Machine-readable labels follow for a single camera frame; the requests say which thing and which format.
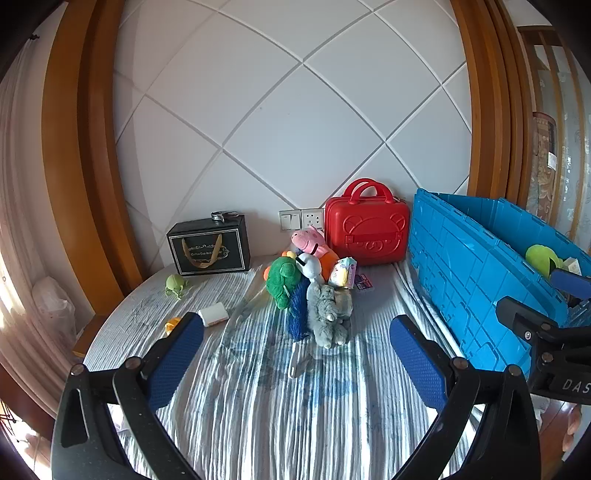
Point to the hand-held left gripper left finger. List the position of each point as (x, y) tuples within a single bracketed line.
[(178, 360)]

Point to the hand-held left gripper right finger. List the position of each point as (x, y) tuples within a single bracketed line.
[(415, 360)]

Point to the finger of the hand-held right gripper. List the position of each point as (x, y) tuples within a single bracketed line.
[(517, 314), (572, 282)]

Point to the blue plastic crate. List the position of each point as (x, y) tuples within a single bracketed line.
[(461, 277)]

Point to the pink pig plush toy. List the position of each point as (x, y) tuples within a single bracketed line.
[(304, 237)]

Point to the striped cloth covered desktop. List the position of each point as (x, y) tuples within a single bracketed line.
[(258, 415)]

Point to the small beige box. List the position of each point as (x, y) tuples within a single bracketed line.
[(572, 265)]

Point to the small orange toy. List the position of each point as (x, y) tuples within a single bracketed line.
[(172, 325)]

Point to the green round plush toy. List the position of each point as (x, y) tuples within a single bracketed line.
[(540, 258)]

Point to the small white box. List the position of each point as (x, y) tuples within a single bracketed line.
[(213, 314)]

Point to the small green frog toy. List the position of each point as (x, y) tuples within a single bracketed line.
[(175, 284)]

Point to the grey furry plush toy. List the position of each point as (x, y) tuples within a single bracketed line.
[(328, 314)]

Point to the colourful snack packet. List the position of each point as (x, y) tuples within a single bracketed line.
[(341, 272)]

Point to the black gift box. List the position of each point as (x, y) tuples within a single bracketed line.
[(207, 244)]

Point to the green turtle plush toy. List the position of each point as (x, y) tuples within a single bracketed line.
[(281, 277)]

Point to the clear plastic bag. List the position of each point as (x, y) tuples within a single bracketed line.
[(53, 309)]

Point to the red small suitcase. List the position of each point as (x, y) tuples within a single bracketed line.
[(369, 230)]

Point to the white grey plush toy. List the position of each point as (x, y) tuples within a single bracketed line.
[(310, 267)]

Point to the patterned window curtain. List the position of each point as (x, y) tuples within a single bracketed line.
[(570, 138)]

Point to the metal nail clipper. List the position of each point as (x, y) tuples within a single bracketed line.
[(224, 216)]

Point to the sheer pink curtain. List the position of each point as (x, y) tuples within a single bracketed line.
[(18, 207)]

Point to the white wall light switch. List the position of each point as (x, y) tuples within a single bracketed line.
[(290, 220)]

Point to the wooden wall frame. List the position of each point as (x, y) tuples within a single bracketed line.
[(78, 161), (489, 101)]

